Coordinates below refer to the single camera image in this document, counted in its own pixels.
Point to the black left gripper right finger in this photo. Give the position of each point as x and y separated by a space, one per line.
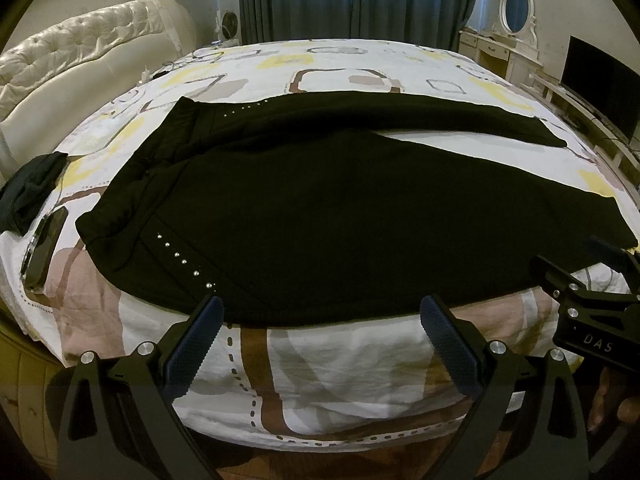
525 421

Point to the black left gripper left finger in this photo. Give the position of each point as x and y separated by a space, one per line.
118 421

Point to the black pants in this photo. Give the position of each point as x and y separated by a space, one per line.
304 210

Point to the right hand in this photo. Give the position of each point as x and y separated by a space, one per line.
612 398

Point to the patterned bed sheet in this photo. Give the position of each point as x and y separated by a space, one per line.
347 385

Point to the white tv console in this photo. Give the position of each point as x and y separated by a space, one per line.
600 133

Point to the black smartphone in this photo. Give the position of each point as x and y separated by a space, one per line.
35 266

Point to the black television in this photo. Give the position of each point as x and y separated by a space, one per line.
606 84

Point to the folded black garment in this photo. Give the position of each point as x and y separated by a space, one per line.
24 194

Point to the white vanity dresser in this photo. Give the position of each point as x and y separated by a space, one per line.
504 56

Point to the oval white-framed mirror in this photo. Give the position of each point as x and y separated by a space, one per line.
517 21

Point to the cream tufted headboard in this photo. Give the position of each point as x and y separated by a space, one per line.
54 80

